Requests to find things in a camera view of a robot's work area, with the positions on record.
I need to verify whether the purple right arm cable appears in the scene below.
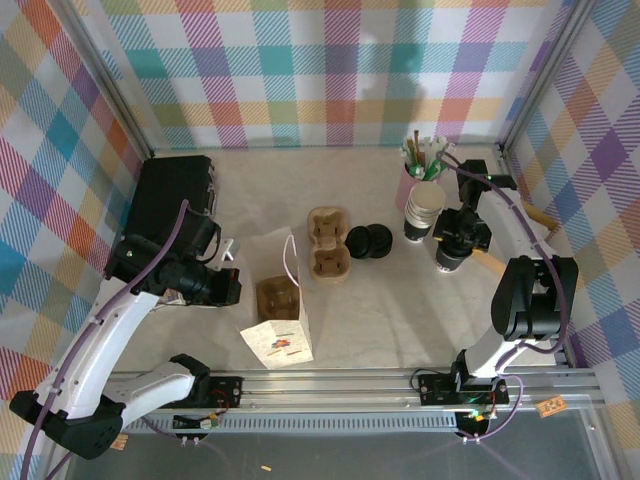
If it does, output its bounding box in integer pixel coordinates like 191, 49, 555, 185
438, 151, 572, 444

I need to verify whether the small green connector board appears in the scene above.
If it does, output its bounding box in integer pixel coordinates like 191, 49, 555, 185
172, 412, 224, 432
462, 407, 497, 425

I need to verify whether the stack of paper cups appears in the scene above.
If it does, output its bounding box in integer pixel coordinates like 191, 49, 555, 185
403, 180, 448, 245

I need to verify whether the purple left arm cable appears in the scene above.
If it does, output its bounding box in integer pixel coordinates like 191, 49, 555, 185
19, 199, 191, 480

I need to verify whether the aluminium rail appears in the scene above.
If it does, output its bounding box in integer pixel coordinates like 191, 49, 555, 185
497, 142, 576, 371
52, 368, 609, 419

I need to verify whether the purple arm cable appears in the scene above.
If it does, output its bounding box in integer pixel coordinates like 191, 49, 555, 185
438, 151, 572, 444
19, 199, 191, 480

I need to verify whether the aluminium right corner post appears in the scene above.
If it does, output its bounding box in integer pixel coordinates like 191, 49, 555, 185
497, 0, 601, 156

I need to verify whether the aluminium corner post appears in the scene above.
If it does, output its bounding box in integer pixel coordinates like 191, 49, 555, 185
57, 0, 156, 157
497, 0, 601, 156

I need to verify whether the pink straw holder cup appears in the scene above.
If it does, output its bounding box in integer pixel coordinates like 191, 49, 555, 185
395, 160, 444, 214

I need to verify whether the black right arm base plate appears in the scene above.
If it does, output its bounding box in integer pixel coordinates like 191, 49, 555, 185
418, 372, 511, 407

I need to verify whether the black paper coffee cup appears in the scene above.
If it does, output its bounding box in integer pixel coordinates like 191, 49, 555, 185
433, 239, 475, 275

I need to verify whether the black hard case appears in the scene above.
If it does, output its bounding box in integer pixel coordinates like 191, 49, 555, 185
122, 154, 221, 251

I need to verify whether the aluminium right side rail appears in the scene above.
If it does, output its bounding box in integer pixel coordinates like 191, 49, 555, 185
497, 142, 576, 371

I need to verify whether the aluminium front rail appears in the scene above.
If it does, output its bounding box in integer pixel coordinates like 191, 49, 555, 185
52, 368, 609, 419

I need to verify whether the green white wrapped straw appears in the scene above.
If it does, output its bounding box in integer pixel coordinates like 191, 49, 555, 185
430, 135, 450, 169
424, 143, 458, 181
399, 144, 419, 177

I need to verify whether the stack of black lids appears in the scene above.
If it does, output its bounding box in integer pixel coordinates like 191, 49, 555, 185
346, 224, 395, 260

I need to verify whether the grey slotted cable duct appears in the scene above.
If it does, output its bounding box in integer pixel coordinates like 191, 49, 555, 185
122, 410, 464, 435

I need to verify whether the aluminium left corner post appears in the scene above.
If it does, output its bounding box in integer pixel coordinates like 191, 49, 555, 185
57, 0, 156, 157

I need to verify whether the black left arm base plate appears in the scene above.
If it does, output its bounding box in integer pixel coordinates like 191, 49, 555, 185
151, 374, 245, 412

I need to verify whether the cardboard napkin tray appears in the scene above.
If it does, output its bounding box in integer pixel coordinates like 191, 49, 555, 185
472, 199, 557, 275

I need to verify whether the white paper bag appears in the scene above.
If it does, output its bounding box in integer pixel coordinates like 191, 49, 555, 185
238, 227, 316, 371

